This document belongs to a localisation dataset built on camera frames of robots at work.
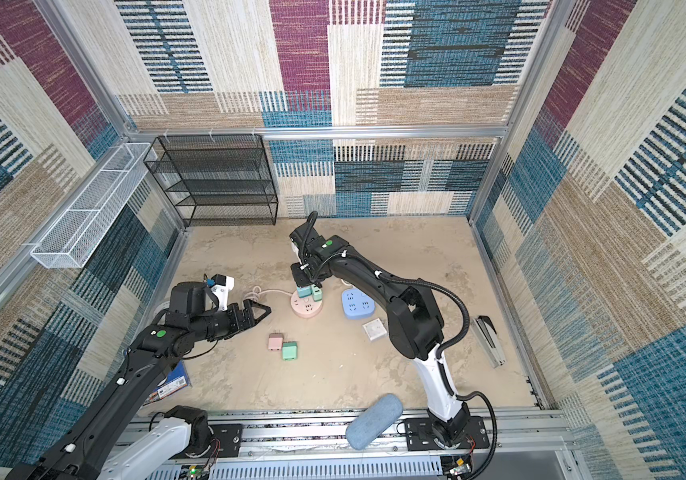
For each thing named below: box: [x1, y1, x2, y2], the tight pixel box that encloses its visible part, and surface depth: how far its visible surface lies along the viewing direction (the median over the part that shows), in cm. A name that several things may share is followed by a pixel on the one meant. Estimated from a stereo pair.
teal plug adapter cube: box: [297, 286, 313, 298], surface depth 96 cm
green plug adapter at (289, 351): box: [282, 341, 297, 361], surface depth 87 cm
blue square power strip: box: [341, 288, 376, 320], surface depth 96 cm
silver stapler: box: [470, 315, 507, 368], surface depth 88 cm
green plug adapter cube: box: [311, 284, 323, 302], surface depth 94 cm
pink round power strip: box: [290, 291, 324, 319], surface depth 96 cm
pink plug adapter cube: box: [267, 332, 284, 352], surface depth 89 cm
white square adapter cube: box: [362, 317, 387, 341], surface depth 91 cm
